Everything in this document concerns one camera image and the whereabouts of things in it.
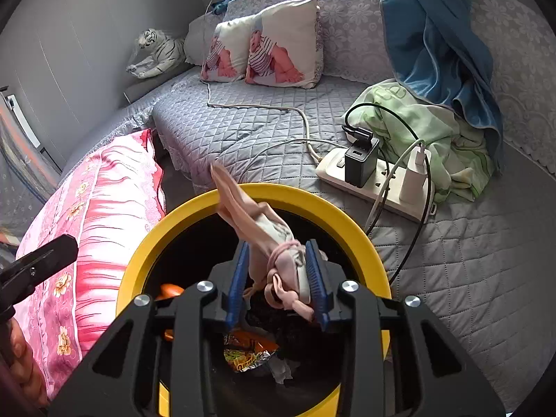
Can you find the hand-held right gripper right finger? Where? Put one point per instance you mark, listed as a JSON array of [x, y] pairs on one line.
[[317, 282]]

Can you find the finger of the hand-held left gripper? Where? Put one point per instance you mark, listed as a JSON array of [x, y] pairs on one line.
[[47, 256]]

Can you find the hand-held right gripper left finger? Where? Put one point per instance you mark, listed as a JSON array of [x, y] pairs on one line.
[[236, 286]]

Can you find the cream tissue bundle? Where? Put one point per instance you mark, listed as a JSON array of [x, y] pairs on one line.
[[278, 265]]

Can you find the orange peel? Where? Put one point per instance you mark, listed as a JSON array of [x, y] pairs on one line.
[[169, 292]]

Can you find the yellow trash bin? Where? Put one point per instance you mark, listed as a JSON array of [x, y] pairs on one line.
[[304, 208]]

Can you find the person's left hand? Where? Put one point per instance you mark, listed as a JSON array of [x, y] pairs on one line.
[[28, 365]]

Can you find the pink floral blanket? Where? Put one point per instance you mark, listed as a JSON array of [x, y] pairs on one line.
[[100, 208]]

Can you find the white power strip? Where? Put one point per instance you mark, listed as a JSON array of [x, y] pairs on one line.
[[391, 195]]

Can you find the black charger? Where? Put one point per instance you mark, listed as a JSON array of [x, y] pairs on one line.
[[360, 163]]

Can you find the white charger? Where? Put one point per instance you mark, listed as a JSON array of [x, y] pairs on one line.
[[412, 182]]

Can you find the grey quilted sofa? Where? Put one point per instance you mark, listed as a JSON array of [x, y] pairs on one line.
[[456, 291]]

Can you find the grey lace-trimmed mattress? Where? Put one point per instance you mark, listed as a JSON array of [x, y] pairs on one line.
[[108, 126]]

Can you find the grey bolster pillow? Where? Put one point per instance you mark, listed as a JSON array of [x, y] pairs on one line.
[[139, 89]]

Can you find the green blanket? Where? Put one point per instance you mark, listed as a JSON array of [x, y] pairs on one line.
[[447, 139]]

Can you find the white tiger plush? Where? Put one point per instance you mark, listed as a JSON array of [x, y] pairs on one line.
[[160, 56]]

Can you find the baby print pillow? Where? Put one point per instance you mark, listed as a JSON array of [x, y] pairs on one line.
[[221, 56], [282, 52]]

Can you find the wide blue curtain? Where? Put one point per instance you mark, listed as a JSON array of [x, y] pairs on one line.
[[434, 52]]

